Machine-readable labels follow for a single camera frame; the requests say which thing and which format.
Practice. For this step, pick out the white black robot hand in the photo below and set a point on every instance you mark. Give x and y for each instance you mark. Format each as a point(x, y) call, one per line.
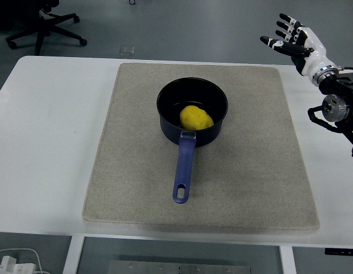
point(315, 52)

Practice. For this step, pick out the silver floor socket plate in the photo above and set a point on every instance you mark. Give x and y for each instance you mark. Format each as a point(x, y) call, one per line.
point(126, 49)

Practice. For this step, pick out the black table control panel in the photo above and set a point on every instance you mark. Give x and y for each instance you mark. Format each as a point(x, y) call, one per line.
point(342, 251)

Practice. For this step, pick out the beige rectangular mat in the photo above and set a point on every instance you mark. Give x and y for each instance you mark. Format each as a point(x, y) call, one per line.
point(142, 171)

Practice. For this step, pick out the white table leg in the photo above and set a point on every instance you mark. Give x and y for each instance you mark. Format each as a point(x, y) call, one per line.
point(72, 257)
point(288, 261)

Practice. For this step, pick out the grey metal plate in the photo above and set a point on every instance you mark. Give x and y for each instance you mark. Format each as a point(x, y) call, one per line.
point(179, 268)

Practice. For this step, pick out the black office chair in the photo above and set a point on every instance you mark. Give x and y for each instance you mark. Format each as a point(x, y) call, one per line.
point(45, 25)

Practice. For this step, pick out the white power strip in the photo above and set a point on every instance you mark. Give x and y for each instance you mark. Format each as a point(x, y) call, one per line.
point(13, 266)

